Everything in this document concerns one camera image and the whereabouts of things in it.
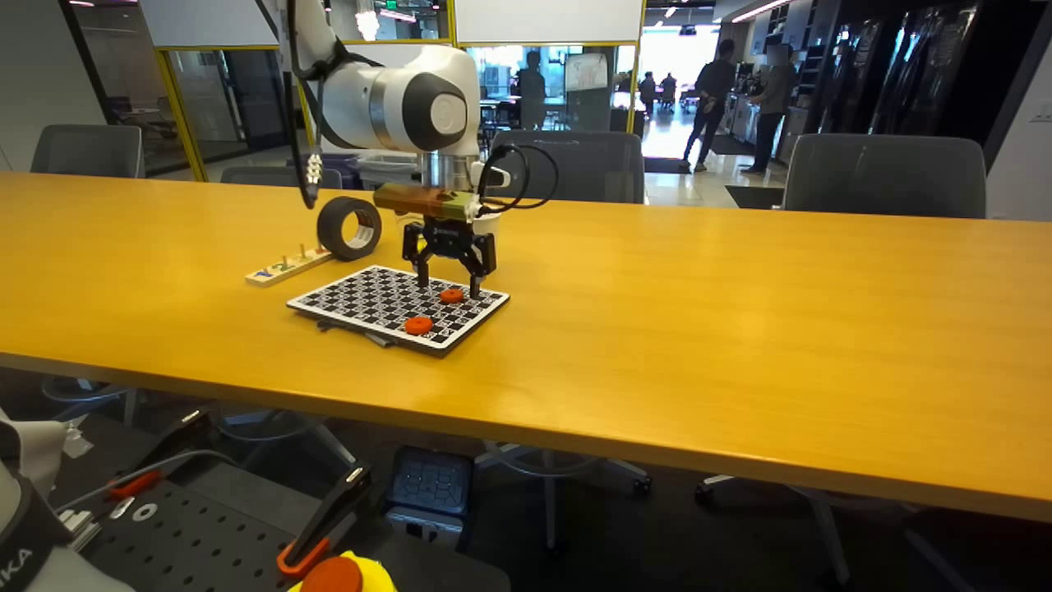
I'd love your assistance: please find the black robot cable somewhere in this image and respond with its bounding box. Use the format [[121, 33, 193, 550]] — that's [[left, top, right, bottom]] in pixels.
[[478, 143, 563, 219]]

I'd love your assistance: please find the grey chair far right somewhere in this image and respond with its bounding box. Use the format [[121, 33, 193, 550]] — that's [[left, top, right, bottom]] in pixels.
[[784, 133, 988, 219]]

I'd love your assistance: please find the yellow red emergency stop button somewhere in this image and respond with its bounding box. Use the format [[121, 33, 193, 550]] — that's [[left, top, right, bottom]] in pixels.
[[290, 554, 397, 592]]

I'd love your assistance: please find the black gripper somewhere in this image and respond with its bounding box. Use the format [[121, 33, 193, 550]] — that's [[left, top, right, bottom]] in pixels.
[[400, 219, 497, 296]]

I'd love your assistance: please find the orange handled black tool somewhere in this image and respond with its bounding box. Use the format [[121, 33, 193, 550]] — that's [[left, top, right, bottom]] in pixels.
[[278, 466, 368, 583]]

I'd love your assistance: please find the orange ring board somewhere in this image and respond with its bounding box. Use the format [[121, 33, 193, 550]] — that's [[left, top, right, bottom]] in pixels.
[[442, 288, 467, 307]]

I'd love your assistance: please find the grey chair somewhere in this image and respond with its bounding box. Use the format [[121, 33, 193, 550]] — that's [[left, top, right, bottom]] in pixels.
[[495, 133, 644, 203], [30, 126, 145, 178], [784, 133, 988, 219]]

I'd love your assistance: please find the grey chair middle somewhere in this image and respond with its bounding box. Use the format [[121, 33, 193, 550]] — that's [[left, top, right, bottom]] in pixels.
[[495, 133, 644, 203]]

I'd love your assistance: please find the grey chair far left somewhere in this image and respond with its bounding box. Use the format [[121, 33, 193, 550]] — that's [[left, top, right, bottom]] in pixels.
[[30, 126, 145, 178]]

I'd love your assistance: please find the black perforated equipment plate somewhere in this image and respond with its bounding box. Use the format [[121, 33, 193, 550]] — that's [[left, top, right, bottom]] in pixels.
[[61, 450, 324, 592]]

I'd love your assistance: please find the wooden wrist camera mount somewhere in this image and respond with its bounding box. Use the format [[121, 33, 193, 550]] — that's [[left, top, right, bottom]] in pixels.
[[376, 183, 479, 222]]

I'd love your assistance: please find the wooden number puzzle board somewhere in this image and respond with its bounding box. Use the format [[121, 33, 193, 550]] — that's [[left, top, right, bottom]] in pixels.
[[248, 247, 329, 288]]

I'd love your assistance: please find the black white checkered calibration board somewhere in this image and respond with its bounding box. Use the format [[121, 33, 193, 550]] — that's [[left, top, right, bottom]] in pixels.
[[290, 268, 511, 351]]

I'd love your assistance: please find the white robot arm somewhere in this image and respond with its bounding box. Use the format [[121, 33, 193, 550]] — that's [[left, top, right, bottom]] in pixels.
[[281, 0, 497, 294]]

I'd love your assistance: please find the black tape roll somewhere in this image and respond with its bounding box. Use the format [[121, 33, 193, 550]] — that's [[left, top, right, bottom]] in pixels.
[[316, 198, 383, 262]]

